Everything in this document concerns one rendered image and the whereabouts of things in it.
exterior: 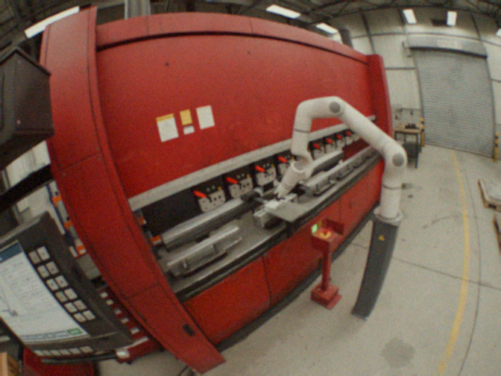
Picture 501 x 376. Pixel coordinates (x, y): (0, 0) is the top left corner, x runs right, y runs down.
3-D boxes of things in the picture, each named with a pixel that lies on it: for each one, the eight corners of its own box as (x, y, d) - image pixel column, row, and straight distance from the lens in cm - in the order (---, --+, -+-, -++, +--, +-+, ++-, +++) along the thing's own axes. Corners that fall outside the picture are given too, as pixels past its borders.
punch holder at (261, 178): (259, 186, 130) (254, 161, 125) (251, 184, 137) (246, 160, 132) (276, 178, 139) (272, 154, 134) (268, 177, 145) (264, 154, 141)
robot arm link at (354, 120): (395, 171, 113) (389, 162, 128) (409, 154, 112) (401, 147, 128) (320, 110, 104) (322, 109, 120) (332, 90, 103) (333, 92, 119)
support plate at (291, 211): (291, 222, 123) (291, 221, 123) (262, 210, 141) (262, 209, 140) (309, 209, 135) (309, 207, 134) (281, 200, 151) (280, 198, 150)
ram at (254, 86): (132, 211, 103) (96, 52, 110) (130, 207, 111) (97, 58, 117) (375, 119, 314) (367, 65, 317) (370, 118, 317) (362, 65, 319)
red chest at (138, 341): (128, 370, 220) (49, 301, 159) (117, 334, 249) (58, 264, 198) (170, 353, 204) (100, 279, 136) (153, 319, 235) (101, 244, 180)
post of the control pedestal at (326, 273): (325, 292, 194) (328, 247, 154) (320, 289, 195) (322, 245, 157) (329, 288, 196) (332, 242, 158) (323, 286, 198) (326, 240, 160)
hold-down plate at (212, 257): (185, 278, 122) (183, 274, 120) (181, 273, 126) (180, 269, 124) (227, 254, 127) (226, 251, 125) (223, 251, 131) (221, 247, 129)
